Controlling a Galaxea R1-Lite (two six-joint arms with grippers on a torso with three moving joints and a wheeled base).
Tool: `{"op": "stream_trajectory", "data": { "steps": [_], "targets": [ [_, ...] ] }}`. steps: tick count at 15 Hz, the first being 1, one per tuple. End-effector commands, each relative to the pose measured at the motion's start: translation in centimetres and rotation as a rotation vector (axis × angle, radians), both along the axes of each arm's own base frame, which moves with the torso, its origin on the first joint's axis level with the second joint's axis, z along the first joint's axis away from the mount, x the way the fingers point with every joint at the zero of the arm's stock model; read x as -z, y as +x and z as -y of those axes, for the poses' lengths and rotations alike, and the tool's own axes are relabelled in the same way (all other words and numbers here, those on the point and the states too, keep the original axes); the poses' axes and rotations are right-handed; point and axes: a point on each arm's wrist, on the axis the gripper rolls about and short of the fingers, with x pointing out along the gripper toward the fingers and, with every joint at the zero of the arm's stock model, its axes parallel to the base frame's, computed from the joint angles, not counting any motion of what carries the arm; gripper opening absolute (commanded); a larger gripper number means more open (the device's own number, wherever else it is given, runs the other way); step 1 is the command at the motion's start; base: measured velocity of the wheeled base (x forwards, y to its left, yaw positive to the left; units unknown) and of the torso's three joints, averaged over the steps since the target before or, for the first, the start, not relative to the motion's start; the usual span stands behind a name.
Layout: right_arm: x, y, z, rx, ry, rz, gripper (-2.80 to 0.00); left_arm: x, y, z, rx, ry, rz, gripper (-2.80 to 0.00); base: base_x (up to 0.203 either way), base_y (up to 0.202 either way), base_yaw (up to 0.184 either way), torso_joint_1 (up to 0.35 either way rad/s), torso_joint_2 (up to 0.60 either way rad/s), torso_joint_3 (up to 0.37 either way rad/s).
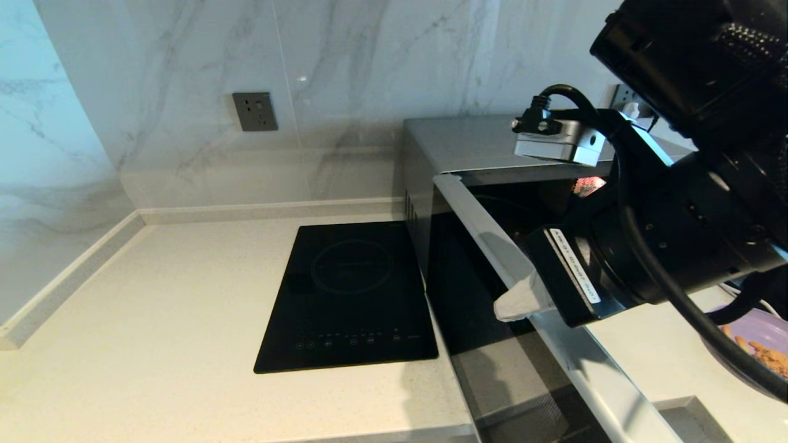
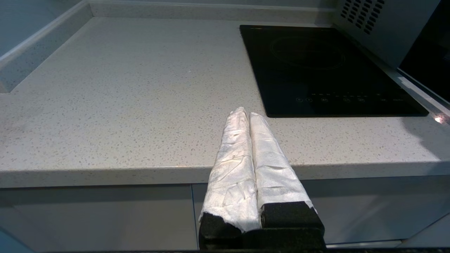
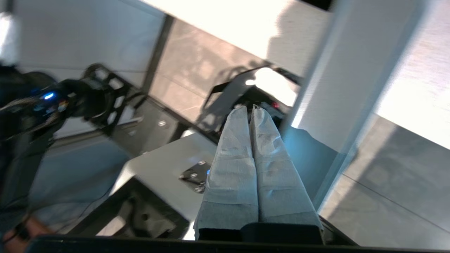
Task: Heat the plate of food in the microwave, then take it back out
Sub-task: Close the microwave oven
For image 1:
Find purple plate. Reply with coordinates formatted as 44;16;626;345
705;305;788;385

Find black induction cooktop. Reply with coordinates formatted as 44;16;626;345
254;221;440;374

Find fried food pieces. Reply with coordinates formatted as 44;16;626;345
748;341;788;379

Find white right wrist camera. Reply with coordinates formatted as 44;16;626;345
512;95;609;168

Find dark double wall socket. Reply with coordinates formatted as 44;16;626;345
609;83;658;130

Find grey single wall socket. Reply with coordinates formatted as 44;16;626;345
233;92;279;133

